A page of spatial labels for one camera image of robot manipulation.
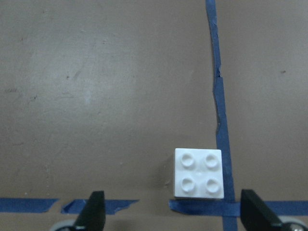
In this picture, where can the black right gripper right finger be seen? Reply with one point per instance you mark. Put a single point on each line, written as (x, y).
(255, 215)

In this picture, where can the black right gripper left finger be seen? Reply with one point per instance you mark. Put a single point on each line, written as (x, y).
(93, 215)

